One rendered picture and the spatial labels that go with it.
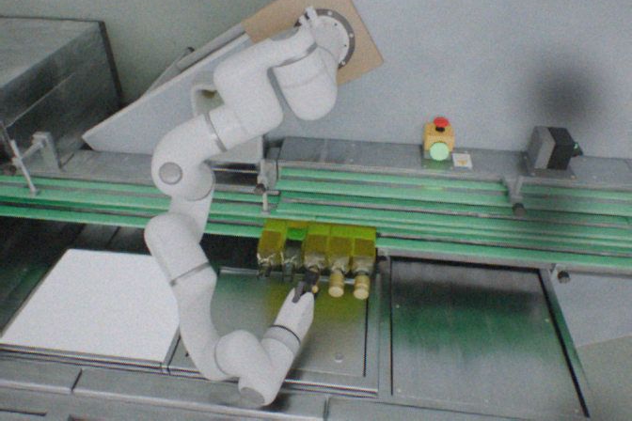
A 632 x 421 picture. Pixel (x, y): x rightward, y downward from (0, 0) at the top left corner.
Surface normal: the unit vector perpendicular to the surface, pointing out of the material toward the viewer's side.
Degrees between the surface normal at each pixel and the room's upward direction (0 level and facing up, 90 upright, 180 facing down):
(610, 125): 0
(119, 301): 90
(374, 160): 90
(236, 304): 90
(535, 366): 90
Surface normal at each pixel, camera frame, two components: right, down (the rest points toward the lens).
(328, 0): -0.11, 0.58
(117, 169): 0.00, -0.80
